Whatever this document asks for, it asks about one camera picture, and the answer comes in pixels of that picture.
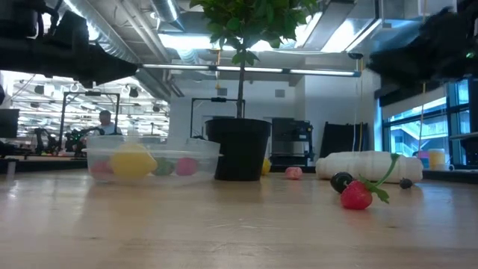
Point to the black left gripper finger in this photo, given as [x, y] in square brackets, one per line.
[112, 69]

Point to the yellow toy lemon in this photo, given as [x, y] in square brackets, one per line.
[132, 162]

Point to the small red toy strawberry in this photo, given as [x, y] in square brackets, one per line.
[100, 167]

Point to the red toy strawberry green leaves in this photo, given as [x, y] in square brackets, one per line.
[163, 166]

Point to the clear plastic tupperware container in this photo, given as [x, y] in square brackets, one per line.
[201, 147]

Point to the pink toy raspberry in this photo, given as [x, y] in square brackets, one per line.
[186, 166]
[293, 173]

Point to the small dark toy blueberry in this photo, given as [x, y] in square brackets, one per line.
[405, 183]

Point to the dark grape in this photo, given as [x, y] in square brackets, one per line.
[339, 182]

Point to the red toy strawberry long stem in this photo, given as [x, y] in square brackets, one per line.
[356, 195]

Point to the green plant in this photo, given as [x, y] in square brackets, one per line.
[242, 149]

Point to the black background robot arm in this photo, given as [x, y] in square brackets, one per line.
[38, 140]

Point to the person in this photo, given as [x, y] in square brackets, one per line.
[106, 125]

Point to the black background monitor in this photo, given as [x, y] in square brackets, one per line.
[8, 123]

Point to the pink container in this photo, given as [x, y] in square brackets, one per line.
[424, 156]

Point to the yellow cup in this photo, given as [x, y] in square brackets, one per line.
[436, 158]

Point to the black panel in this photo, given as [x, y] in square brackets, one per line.
[341, 140]

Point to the white mug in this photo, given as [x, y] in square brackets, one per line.
[446, 167]

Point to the white plaid folded cloth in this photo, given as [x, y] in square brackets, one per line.
[369, 166]

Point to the long ceiling light bar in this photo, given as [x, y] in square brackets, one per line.
[269, 70]

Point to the black machine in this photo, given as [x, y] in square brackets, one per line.
[291, 138]

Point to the yellow round toy fruit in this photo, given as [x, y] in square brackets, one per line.
[266, 166]

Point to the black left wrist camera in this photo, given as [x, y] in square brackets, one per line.
[72, 30]

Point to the black metal rig frame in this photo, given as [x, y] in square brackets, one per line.
[62, 112]

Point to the black security camera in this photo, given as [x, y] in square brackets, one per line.
[354, 56]

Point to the grey wall vent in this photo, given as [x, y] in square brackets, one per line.
[279, 93]

